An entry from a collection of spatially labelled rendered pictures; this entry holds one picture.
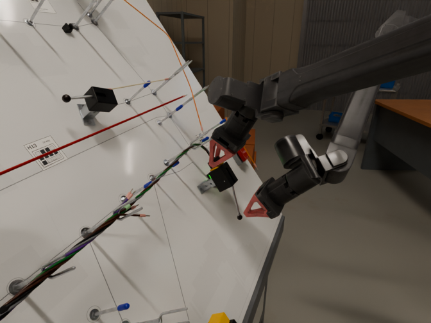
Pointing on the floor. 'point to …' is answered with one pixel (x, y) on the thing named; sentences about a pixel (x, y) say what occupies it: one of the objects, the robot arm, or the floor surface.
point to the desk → (399, 136)
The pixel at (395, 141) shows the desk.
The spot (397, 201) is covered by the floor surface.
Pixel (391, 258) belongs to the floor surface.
